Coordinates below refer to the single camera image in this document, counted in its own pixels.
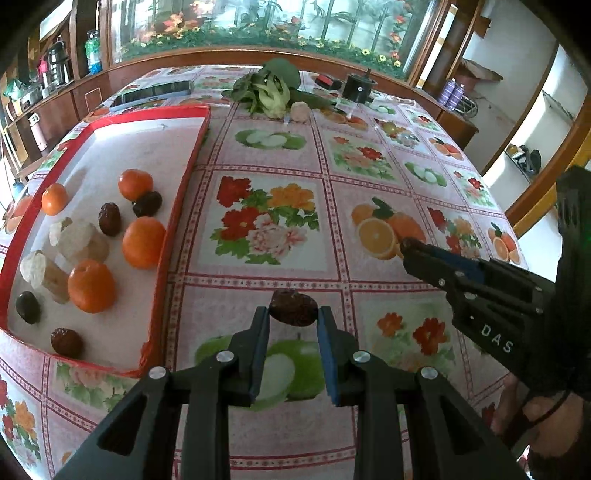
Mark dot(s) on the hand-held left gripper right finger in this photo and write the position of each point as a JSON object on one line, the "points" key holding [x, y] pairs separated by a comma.
{"points": [[330, 355]]}

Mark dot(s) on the green bok choy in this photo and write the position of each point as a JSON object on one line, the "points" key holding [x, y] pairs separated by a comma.
{"points": [[272, 78]]}

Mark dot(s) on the dark green vegetable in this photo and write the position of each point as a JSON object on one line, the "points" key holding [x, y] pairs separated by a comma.
{"points": [[316, 99]]}

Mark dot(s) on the glass flower display partition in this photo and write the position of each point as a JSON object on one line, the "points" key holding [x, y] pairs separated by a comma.
{"points": [[277, 18]]}

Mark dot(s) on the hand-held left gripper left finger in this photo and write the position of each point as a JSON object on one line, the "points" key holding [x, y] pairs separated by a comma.
{"points": [[258, 355]]}

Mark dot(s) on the small red box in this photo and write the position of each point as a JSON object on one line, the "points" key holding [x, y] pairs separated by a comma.
{"points": [[328, 82]]}

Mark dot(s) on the wooden side cabinet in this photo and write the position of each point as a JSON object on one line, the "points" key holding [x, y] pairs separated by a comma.
{"points": [[457, 127]]}

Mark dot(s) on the dark red jujube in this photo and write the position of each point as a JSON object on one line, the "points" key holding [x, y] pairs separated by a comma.
{"points": [[147, 204], [293, 308], [27, 307], [110, 219], [67, 343]]}

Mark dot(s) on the black smartphone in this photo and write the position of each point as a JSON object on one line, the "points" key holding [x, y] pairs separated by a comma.
{"points": [[152, 94]]}

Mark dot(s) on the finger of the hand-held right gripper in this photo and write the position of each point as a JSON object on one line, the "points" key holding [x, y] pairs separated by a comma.
{"points": [[434, 274], [457, 265]]}

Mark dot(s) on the black item on shelf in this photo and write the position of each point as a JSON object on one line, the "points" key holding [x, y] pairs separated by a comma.
{"points": [[526, 159]]}

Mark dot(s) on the green bag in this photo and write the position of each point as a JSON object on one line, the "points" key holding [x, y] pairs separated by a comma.
{"points": [[11, 87]]}

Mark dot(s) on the green and blue bottle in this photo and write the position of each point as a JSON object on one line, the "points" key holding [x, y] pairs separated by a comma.
{"points": [[93, 53]]}

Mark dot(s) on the orange mandarin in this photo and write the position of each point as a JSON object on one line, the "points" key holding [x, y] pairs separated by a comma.
{"points": [[143, 242], [55, 199], [91, 286], [135, 184]]}

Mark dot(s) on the pink thermos flask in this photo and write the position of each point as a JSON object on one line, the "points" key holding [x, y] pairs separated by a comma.
{"points": [[37, 133]]}

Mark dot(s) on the white garlic bulb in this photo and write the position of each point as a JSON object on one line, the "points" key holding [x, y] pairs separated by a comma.
{"points": [[300, 111]]}

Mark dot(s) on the person's right hand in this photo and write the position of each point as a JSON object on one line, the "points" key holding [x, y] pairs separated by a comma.
{"points": [[554, 420]]}

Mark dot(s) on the red rimmed white tray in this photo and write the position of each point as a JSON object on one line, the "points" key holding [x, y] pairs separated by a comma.
{"points": [[129, 147]]}

